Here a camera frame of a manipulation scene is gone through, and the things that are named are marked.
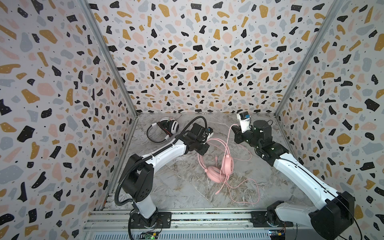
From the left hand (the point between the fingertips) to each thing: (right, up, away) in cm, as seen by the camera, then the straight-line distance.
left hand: (206, 143), depth 86 cm
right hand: (+12, +11, -11) cm, 20 cm away
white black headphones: (-24, +10, +17) cm, 31 cm away
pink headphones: (+5, -14, -11) cm, 19 cm away
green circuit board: (-28, -41, -16) cm, 52 cm away
